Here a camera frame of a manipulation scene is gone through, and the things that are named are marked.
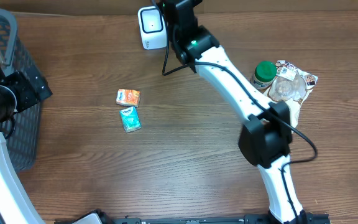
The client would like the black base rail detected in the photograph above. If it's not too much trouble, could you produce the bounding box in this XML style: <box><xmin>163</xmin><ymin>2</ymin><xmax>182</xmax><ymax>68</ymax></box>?
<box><xmin>54</xmin><ymin>213</ymin><xmax>332</xmax><ymax>224</ymax></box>

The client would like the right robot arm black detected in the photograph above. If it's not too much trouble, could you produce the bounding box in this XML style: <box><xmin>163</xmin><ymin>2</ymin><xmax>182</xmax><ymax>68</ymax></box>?
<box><xmin>153</xmin><ymin>1</ymin><xmax>305</xmax><ymax>223</ymax></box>

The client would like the orange snack packet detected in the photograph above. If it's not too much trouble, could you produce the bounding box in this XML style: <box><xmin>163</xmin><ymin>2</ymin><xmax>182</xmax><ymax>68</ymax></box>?
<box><xmin>116</xmin><ymin>89</ymin><xmax>140</xmax><ymax>107</ymax></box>

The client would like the brown white snack bag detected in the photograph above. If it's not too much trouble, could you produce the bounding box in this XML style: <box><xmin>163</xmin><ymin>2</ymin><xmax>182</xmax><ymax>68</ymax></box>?
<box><xmin>264</xmin><ymin>60</ymin><xmax>318</xmax><ymax>128</ymax></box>

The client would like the grey plastic shopping basket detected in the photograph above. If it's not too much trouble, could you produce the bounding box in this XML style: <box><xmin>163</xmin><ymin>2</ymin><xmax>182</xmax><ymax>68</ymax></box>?
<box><xmin>0</xmin><ymin>9</ymin><xmax>52</xmax><ymax>172</ymax></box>

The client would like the teal tissue pack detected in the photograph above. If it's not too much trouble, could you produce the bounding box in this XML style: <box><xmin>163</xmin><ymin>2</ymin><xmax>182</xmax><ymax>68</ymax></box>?
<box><xmin>119</xmin><ymin>106</ymin><xmax>141</xmax><ymax>133</ymax></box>

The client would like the green lid jar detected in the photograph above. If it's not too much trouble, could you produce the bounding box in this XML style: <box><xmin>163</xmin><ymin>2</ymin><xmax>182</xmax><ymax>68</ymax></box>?
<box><xmin>250</xmin><ymin>61</ymin><xmax>277</xmax><ymax>90</ymax></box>

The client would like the white barcode scanner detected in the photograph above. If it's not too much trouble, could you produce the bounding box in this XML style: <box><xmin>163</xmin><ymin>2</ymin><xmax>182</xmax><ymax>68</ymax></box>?
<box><xmin>137</xmin><ymin>6</ymin><xmax>167</xmax><ymax>50</ymax></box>

